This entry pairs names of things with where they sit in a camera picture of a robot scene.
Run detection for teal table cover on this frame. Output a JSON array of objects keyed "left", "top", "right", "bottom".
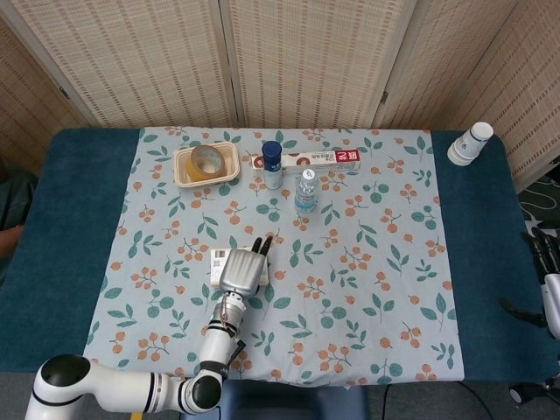
[{"left": 0, "top": 127, "right": 555, "bottom": 386}]

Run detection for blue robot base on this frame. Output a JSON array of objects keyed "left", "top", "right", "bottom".
[{"left": 218, "top": 380, "right": 368, "bottom": 420}]

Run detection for woven bamboo folding screen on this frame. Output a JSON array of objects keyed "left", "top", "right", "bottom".
[{"left": 0, "top": 0, "right": 560, "bottom": 193}]

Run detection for black caster wheel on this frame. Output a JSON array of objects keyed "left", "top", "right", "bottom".
[{"left": 509, "top": 382, "right": 533, "bottom": 406}]

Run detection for brown object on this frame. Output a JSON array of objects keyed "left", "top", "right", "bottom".
[{"left": 0, "top": 225, "right": 25, "bottom": 259}]

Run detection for yellow tape roll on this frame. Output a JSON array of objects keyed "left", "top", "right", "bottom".
[{"left": 187, "top": 145, "right": 227, "bottom": 181}]

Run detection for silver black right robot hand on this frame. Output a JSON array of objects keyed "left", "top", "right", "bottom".
[{"left": 500, "top": 227, "right": 560, "bottom": 340}]

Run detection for small white soap box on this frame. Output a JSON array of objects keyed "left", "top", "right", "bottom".
[{"left": 209, "top": 248, "right": 272, "bottom": 288}]

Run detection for blue capped spray can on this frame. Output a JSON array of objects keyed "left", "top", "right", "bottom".
[{"left": 261, "top": 140, "right": 284, "bottom": 191}]

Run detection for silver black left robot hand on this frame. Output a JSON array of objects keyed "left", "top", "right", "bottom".
[{"left": 217, "top": 235, "right": 275, "bottom": 298}]

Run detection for dark green cloth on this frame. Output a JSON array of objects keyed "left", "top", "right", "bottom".
[{"left": 0, "top": 168, "right": 39, "bottom": 231}]

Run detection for black white patterned bag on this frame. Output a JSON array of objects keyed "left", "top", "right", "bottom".
[{"left": 518, "top": 174, "right": 560, "bottom": 231}]

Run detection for clear water bottle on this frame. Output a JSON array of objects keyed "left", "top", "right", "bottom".
[{"left": 294, "top": 168, "right": 319, "bottom": 214}]

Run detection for beige plastic tray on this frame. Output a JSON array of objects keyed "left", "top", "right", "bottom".
[{"left": 173, "top": 141, "right": 241, "bottom": 189}]

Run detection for floral print tablecloth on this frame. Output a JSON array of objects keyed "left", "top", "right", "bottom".
[{"left": 81, "top": 126, "right": 466, "bottom": 387}]

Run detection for white paper cup stack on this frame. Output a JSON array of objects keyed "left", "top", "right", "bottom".
[{"left": 446, "top": 121, "right": 494, "bottom": 166}]

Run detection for long white red toothpaste box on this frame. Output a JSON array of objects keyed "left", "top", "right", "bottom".
[{"left": 251, "top": 150, "right": 363, "bottom": 173}]

